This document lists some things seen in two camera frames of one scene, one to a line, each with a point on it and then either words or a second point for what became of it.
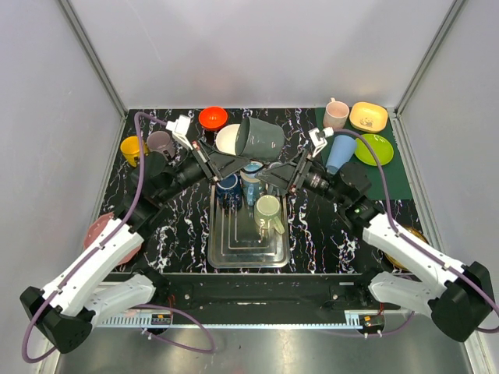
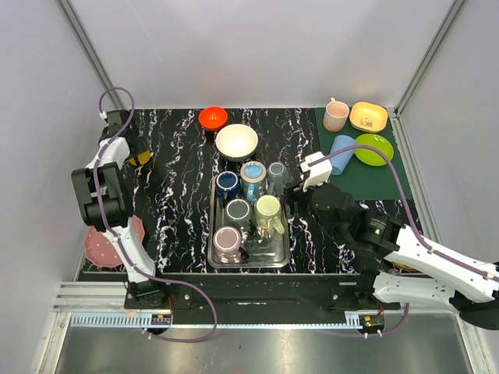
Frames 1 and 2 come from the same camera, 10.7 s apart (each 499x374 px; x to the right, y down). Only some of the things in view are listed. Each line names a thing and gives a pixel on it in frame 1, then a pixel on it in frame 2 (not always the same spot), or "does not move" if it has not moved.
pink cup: (336, 114) does not move
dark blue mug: (229, 192) does not move
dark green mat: (396, 174) does not move
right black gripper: (286, 176) to (297, 194)
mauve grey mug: (161, 141) to (227, 241)
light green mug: (267, 209) does not move
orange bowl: (213, 118) does not move
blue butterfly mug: (250, 185) does not move
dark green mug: (260, 140) to (237, 213)
